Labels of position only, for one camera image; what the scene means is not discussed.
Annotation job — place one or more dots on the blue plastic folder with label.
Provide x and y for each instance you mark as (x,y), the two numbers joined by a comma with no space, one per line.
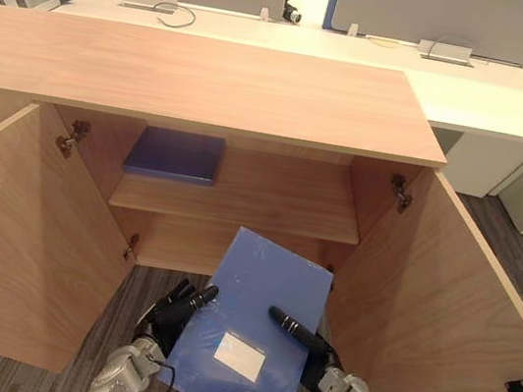
(254,319)

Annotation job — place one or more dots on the grey desk divider panel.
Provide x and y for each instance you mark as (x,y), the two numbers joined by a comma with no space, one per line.
(459,16)

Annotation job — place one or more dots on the wooden cabinet shelf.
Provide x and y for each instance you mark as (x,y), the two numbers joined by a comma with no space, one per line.
(261,196)

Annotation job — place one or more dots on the black cylindrical device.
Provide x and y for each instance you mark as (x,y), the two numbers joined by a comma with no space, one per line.
(292,12)

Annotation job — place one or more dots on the wooden left cabinet door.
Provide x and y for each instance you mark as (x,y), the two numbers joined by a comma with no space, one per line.
(30,239)

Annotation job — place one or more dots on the white desk pedestal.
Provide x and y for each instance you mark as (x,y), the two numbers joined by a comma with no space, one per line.
(512,181)

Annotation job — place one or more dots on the wooden right cabinet door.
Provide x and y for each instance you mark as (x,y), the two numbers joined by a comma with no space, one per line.
(443,304)

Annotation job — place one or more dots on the wooden cabinet door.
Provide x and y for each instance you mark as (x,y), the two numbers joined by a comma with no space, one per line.
(443,304)
(30,239)

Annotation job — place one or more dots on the wooden office cabinet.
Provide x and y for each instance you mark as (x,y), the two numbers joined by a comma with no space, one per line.
(209,83)

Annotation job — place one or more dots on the metal cabinet door hinge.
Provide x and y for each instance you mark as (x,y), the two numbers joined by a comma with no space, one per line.
(401,192)
(131,247)
(73,136)

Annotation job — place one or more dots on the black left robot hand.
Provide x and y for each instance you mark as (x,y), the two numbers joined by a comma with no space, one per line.
(173,311)

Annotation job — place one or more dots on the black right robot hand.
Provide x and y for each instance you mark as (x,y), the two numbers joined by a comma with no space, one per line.
(306,335)

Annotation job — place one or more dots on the white office desk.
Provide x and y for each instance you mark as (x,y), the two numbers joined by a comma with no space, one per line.
(362,63)

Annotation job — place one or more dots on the dark blue flat box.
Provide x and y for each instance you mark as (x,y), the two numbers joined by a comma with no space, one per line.
(176,155)

